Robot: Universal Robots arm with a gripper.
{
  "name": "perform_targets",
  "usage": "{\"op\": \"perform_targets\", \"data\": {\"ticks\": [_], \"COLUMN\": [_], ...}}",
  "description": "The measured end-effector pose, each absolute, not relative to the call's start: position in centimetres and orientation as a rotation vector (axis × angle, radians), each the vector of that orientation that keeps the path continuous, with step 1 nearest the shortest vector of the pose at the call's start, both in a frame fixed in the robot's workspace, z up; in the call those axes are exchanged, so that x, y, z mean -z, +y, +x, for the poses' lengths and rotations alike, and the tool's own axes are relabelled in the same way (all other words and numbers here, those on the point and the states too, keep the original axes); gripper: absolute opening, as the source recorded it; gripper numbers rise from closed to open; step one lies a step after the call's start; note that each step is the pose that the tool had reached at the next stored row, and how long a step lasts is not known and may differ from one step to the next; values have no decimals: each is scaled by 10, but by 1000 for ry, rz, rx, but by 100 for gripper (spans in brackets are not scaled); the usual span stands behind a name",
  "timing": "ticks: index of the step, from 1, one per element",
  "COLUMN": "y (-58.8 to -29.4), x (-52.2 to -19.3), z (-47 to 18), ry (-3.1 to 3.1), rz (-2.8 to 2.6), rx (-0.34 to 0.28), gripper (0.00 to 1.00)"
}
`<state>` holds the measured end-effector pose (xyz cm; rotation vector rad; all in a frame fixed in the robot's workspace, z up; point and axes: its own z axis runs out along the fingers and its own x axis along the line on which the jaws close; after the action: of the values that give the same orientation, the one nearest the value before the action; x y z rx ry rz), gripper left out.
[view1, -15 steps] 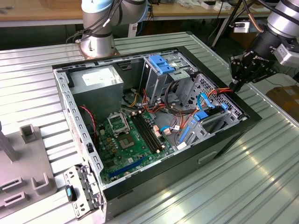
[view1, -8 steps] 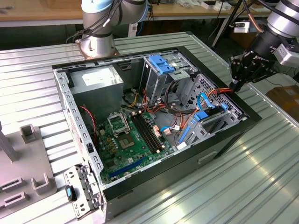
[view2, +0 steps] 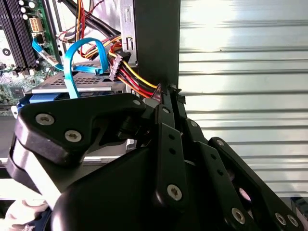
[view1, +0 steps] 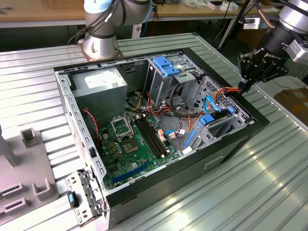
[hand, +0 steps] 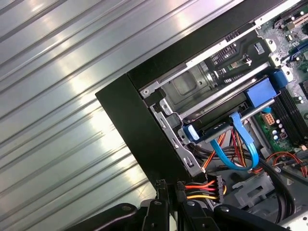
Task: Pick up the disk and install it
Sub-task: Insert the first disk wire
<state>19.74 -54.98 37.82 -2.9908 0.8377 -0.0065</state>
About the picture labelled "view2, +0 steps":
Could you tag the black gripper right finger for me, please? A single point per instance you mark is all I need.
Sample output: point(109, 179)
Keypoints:
point(211, 156)

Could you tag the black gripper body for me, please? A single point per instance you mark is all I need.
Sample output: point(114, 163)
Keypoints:
point(115, 197)

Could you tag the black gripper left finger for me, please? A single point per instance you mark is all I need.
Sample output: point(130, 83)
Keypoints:
point(60, 120)

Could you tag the hard disk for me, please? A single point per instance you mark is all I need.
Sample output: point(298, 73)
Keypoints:
point(91, 81)

